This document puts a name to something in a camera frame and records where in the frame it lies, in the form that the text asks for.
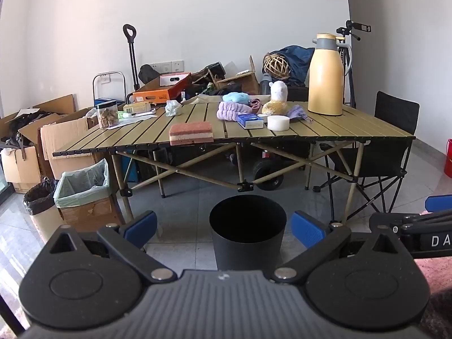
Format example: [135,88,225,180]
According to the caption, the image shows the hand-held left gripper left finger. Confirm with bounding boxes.
[47,210,177,284]

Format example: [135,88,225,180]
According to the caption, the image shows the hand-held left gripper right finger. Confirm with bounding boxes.
[271,210,403,284]

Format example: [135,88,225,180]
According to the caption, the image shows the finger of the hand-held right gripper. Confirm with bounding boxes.
[425,195,452,213]
[369,209,452,235]

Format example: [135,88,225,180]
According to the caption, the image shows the black trash bin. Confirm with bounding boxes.
[209,195,287,272]

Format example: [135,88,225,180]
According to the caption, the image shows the blue tissue packet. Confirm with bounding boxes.
[237,114,265,130]

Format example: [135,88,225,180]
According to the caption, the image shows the white and yellow alpaca plush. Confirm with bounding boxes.
[261,81,291,115]

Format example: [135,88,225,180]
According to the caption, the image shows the light blue plush toy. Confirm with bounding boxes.
[222,92,251,105]

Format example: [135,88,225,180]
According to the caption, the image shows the red bucket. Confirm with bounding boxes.
[444,138,452,179]

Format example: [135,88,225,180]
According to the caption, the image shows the cardboard box with green liner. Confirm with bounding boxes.
[54,159,122,232]

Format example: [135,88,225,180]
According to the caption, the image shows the blue flat box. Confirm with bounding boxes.
[122,155,139,183]

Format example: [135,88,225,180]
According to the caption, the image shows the olive folding table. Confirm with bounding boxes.
[52,101,416,220]

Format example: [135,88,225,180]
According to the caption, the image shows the beige bin with black bag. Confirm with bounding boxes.
[23,177,68,244]

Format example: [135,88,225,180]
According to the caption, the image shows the black folding chair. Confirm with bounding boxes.
[312,91,421,225]

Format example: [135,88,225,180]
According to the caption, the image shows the pink layered sponge block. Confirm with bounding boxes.
[169,122,215,146]

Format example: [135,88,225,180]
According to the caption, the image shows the white plastic sheet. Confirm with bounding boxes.
[102,114,159,128]

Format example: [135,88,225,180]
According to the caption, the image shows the white round puck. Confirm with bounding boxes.
[267,115,291,131]

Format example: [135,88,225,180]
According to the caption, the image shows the clear snack jar black lid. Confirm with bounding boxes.
[95,101,120,129]

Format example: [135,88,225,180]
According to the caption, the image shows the purple knit pouch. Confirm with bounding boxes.
[286,105,314,124]

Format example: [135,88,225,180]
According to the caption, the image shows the large brown cardboard box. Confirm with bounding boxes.
[40,108,117,181]

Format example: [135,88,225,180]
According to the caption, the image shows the small yellow carton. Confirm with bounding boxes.
[123,102,156,114]

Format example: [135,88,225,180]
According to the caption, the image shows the orange cardboard box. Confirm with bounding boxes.
[132,72,193,105]

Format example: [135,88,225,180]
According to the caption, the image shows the open cardboard box dark contents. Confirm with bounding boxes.
[0,94,76,195]

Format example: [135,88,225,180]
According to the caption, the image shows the lavender fluffy headband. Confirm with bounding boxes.
[216,101,260,122]

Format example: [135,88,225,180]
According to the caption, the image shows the white device box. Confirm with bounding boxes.
[160,72,191,87]

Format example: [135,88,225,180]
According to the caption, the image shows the black bag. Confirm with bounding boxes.
[138,64,162,84]

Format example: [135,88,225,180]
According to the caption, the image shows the yellow thermos jug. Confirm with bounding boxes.
[307,33,351,116]

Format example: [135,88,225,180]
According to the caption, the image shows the brown cardboard box open flaps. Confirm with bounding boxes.
[210,55,261,94]

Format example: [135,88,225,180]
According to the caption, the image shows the dark brown bag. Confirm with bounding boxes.
[192,63,227,94]

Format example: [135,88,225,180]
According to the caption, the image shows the wicker ball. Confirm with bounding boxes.
[262,53,291,79]

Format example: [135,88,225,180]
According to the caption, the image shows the navy blue bag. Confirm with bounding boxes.
[265,45,316,87]

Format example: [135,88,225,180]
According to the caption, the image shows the black tripod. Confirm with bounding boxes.
[335,20,371,108]

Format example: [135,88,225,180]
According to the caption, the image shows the white metal frame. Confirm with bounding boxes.
[92,71,127,108]

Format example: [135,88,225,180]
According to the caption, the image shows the wall socket row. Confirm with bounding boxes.
[150,60,185,73]

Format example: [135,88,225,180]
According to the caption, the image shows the black wagon pull handle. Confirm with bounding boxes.
[122,24,140,92]

